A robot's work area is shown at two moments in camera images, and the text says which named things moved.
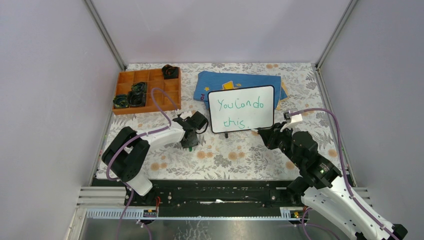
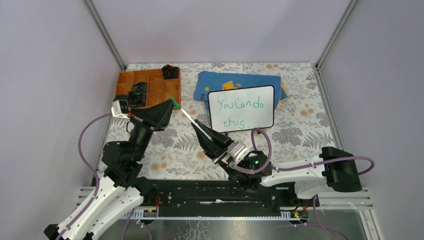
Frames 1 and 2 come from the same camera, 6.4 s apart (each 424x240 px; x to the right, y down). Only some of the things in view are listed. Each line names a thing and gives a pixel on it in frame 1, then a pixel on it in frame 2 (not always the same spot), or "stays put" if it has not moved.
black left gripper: [193, 143] -> [158, 116]
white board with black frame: [241, 109] stays put
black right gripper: [269, 136] -> [217, 147]
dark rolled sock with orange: [170, 72] stays put
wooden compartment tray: [154, 78] stays put
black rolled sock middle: [136, 99] stays put
